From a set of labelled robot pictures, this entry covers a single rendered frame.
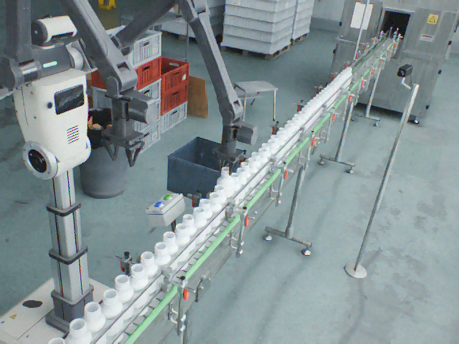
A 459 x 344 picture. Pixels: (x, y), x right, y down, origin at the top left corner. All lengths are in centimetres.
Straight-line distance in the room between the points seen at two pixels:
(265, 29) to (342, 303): 599
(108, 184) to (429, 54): 421
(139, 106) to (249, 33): 716
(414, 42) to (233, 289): 417
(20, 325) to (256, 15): 678
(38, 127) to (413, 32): 505
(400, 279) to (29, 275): 248
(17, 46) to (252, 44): 708
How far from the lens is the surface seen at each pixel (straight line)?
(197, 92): 521
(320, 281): 312
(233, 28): 840
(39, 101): 166
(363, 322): 296
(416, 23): 606
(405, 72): 267
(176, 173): 235
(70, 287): 219
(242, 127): 156
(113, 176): 361
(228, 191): 169
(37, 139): 176
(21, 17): 140
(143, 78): 419
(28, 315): 248
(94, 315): 119
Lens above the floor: 202
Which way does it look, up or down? 30 degrees down
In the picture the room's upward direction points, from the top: 6 degrees clockwise
